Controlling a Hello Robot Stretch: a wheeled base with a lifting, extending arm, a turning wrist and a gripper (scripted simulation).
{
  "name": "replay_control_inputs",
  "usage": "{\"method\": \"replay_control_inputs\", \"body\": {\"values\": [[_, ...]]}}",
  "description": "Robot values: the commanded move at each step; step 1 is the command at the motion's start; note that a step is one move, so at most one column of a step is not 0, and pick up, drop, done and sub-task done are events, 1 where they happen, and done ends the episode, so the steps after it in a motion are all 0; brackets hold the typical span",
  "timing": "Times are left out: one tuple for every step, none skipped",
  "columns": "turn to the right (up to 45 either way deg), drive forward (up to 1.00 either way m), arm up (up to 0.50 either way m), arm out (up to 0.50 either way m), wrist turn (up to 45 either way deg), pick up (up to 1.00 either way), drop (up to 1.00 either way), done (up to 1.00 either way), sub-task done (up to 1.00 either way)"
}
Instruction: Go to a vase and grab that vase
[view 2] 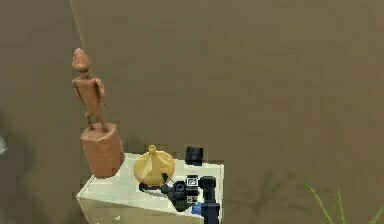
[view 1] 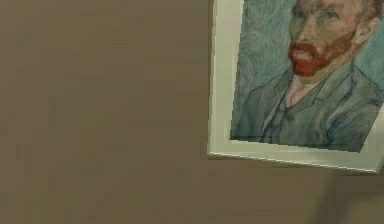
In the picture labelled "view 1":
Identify white framed portrait painting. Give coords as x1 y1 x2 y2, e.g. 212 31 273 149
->
207 0 384 175

